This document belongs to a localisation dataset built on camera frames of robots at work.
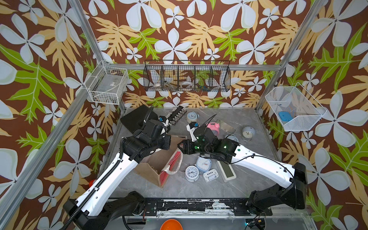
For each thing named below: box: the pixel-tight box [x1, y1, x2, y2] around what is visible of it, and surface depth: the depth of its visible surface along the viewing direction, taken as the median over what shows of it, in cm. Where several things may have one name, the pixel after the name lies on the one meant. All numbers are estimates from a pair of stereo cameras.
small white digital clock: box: [203, 168, 219, 182], surface depth 85 cm
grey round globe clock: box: [241, 126, 256, 142], surface depth 100 cm
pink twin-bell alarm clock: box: [206, 122, 220, 137], surface depth 98 cm
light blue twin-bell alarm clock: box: [225, 134, 240, 143], surface depth 100 cm
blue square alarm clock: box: [196, 155, 212, 173], surface depth 88 cm
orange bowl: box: [160, 218, 184, 230], surface depth 68 cm
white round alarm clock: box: [184, 165, 200, 183], surface depth 84 cm
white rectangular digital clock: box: [216, 160, 237, 183], surface depth 84 cm
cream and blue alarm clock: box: [185, 111, 200, 124], surface depth 113 cm
